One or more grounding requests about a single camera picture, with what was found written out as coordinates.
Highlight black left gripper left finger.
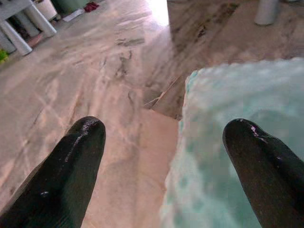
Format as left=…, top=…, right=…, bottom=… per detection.
left=0, top=115, right=106, bottom=228

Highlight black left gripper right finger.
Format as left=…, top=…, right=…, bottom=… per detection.
left=222, top=118, right=304, bottom=228

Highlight mint green plush pillow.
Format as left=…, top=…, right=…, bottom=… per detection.
left=160, top=57, right=304, bottom=228

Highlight yellow-green small item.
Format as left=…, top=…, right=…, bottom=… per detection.
left=0, top=48, right=10, bottom=64

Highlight white paper sheet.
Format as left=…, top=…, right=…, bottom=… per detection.
left=63, top=9, right=85, bottom=22

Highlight white cylindrical furniture leg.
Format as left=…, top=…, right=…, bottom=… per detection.
left=254, top=0, right=281, bottom=26

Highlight red cloth item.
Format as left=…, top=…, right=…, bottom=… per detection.
left=83, top=1, right=100, bottom=13

